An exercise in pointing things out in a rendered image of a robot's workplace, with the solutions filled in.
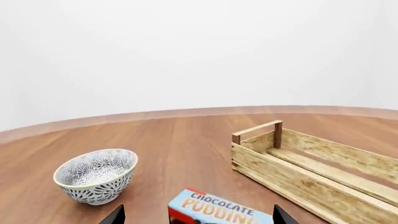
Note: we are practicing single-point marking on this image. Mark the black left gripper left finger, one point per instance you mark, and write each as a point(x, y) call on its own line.
point(116, 217)

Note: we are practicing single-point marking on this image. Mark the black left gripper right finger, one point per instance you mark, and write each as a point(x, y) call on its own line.
point(281, 217)

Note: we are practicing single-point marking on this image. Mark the light wooden crate tray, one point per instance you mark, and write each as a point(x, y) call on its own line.
point(311, 172)

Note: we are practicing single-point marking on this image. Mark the blue chocolate pudding box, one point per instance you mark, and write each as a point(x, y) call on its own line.
point(214, 208)

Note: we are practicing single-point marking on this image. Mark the white floral patterned bowl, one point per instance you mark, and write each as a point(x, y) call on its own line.
point(96, 177)

